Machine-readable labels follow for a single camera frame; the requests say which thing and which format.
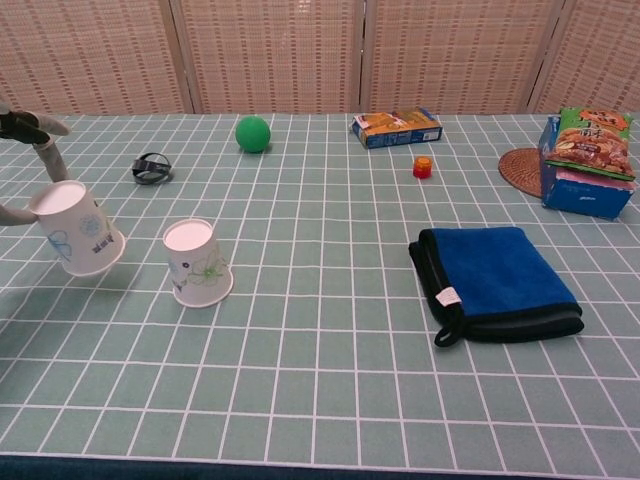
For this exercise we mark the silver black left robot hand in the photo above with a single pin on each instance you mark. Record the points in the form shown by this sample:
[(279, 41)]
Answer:
[(52, 160)]

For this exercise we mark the white cup blue flower print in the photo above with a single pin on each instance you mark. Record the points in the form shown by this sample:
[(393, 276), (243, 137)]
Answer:
[(75, 230)]

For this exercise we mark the white cup green flower print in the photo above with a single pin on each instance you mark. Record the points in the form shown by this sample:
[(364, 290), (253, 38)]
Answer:
[(197, 265)]

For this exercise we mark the green ball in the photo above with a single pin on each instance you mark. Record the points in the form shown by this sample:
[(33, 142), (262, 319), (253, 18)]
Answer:
[(253, 134)]

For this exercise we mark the bamboo folding screen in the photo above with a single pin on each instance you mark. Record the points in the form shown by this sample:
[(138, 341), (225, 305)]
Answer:
[(280, 55)]

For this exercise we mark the green white grid tablecloth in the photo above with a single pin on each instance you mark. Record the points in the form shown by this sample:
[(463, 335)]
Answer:
[(320, 350)]

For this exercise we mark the orange blue snack box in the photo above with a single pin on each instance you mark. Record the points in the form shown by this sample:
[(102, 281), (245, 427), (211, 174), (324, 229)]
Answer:
[(397, 130)]

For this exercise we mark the orange red bottle cap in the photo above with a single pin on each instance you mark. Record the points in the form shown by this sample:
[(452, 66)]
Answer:
[(422, 167)]

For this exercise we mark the blue black folded cloth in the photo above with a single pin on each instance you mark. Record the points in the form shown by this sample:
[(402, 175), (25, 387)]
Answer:
[(500, 270)]

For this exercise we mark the brown woven round coaster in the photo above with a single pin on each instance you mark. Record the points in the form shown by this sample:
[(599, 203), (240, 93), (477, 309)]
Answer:
[(517, 170)]

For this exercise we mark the blue cardboard box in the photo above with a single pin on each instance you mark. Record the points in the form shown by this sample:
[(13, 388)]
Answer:
[(585, 199)]

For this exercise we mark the green snack bag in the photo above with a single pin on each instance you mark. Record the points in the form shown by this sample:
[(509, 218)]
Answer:
[(590, 145)]

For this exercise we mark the pink flat packet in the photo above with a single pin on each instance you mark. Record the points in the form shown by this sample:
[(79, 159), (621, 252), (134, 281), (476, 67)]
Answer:
[(600, 181)]

